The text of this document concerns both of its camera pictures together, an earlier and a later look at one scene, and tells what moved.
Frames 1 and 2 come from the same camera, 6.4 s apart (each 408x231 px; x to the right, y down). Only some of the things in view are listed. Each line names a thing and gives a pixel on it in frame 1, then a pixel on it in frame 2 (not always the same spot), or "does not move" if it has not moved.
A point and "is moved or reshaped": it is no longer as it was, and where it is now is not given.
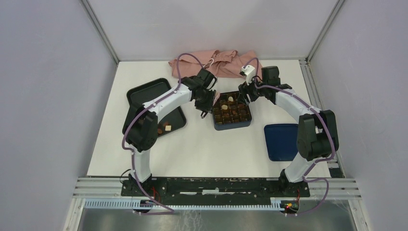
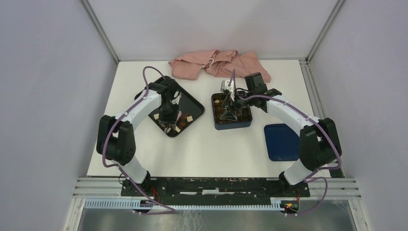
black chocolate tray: x=138 y=95 is moved or reshaped
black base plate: x=204 y=191 does not move
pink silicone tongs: x=217 y=96 to x=179 y=115
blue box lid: x=282 y=141 does not move
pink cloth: x=223 y=64 does not move
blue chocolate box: x=229 y=112 does not move
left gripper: x=208 y=107 to x=172 y=119
